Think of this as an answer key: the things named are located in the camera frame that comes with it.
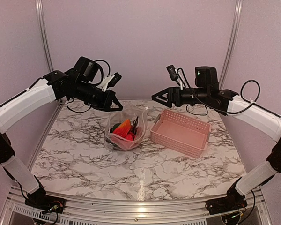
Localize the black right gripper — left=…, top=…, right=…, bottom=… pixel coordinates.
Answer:
left=152, top=86, right=210, bottom=108

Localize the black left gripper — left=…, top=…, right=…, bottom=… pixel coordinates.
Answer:
left=73, top=79, right=123, bottom=111

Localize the green avocado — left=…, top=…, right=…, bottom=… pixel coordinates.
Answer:
left=110, top=123, right=121, bottom=133

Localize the clear zip top bag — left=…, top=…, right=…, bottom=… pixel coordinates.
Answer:
left=104, top=102, right=149, bottom=151

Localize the orange carrot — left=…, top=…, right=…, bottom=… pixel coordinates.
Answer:
left=113, top=119, right=132, bottom=138

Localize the red strawberry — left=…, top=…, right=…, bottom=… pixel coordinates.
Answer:
left=125, top=132, right=135, bottom=141

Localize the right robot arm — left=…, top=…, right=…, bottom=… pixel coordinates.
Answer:
left=151, top=66, right=281, bottom=210

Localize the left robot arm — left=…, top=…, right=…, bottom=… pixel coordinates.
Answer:
left=0, top=56, right=123, bottom=209

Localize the pink plastic basket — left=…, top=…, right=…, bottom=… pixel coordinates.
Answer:
left=150, top=109, right=211, bottom=158

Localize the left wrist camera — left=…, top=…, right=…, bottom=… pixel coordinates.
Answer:
left=98, top=72, right=122, bottom=92

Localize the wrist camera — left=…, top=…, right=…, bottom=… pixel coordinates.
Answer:
left=166, top=65, right=186, bottom=90
left=98, top=72, right=122, bottom=92

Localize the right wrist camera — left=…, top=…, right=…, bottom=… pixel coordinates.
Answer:
left=166, top=65, right=186, bottom=90

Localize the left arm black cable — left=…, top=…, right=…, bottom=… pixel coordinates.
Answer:
left=65, top=59, right=112, bottom=113

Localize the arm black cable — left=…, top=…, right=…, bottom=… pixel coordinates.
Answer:
left=65, top=59, right=112, bottom=113
left=177, top=67, right=260, bottom=117

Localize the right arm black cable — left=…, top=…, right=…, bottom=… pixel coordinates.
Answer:
left=177, top=67, right=260, bottom=117

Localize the aluminium front table rail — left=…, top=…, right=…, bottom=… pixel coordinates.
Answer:
left=0, top=187, right=272, bottom=225

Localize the right aluminium corner post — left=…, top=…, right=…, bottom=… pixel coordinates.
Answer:
left=219, top=0, right=243, bottom=89

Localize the aluminium corner post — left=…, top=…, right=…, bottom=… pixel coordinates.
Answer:
left=219, top=0, right=243, bottom=89
left=35, top=0, right=63, bottom=104

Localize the left aluminium corner post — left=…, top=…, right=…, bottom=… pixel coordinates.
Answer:
left=35, top=0, right=63, bottom=104

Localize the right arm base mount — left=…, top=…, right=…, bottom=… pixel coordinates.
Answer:
left=205, top=196, right=248, bottom=215

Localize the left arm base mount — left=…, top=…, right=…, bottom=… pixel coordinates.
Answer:
left=25, top=195, right=66, bottom=213

